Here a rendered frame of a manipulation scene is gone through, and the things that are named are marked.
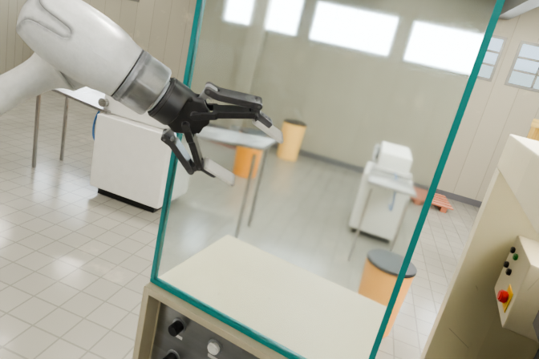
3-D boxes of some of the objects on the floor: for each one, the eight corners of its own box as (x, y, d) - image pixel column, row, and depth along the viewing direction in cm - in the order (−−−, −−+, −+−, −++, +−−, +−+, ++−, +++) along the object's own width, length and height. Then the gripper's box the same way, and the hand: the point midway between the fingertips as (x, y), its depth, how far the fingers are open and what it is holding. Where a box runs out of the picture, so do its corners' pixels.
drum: (394, 348, 290) (419, 281, 275) (345, 329, 298) (366, 264, 283) (392, 319, 325) (415, 258, 310) (348, 303, 333) (367, 243, 318)
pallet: (444, 201, 710) (446, 195, 708) (451, 215, 636) (454, 210, 634) (382, 183, 735) (383, 177, 732) (382, 195, 661) (383, 189, 658)
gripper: (207, 29, 61) (301, 106, 71) (124, 128, 72) (216, 183, 82) (202, 50, 55) (307, 131, 65) (113, 153, 66) (214, 209, 76)
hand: (252, 157), depth 73 cm, fingers open, 13 cm apart
